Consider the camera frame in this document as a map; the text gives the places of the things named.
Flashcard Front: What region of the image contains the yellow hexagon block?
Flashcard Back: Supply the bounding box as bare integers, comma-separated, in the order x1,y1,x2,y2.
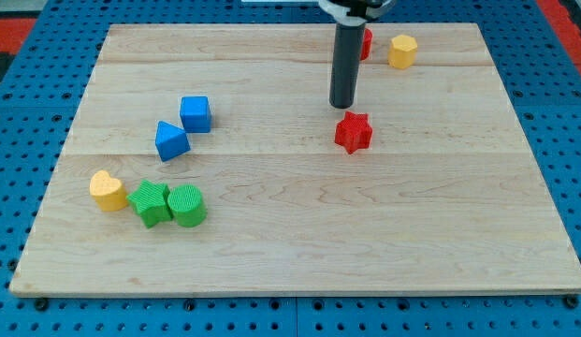
388,35,418,69

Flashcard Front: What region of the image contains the red star block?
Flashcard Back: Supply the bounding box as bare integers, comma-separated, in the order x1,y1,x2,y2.
334,110,373,154

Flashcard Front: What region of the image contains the red block behind rod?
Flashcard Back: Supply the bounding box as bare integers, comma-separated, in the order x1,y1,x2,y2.
360,28,373,61

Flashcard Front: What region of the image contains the yellow heart block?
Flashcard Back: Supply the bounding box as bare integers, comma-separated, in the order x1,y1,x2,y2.
89,170,128,212

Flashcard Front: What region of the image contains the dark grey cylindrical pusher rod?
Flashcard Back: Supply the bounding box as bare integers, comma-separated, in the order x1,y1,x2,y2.
329,23,366,109

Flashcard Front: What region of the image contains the green cylinder block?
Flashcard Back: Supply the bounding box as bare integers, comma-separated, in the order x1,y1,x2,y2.
167,184,207,227

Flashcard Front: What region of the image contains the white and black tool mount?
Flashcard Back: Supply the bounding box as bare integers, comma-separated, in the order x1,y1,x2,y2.
317,0,397,26

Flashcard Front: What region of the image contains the light wooden board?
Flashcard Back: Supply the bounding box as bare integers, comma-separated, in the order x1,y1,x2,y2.
9,23,581,298

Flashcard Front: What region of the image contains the blue cube block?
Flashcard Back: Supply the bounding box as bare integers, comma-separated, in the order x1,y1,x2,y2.
180,96,211,133

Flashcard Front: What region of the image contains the blue triangular prism block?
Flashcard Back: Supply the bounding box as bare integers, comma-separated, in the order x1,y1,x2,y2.
154,121,191,162

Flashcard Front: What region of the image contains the green star block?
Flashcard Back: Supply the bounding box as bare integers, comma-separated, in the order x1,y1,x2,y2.
126,180,173,228

